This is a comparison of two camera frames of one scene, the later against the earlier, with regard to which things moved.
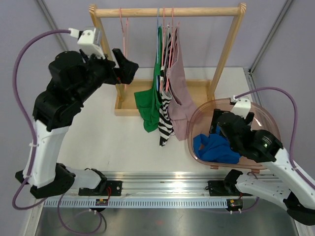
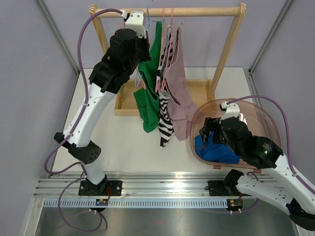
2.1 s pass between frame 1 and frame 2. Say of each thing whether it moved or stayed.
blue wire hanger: moved
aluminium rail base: stayed
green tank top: moved
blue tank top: stayed
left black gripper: moved
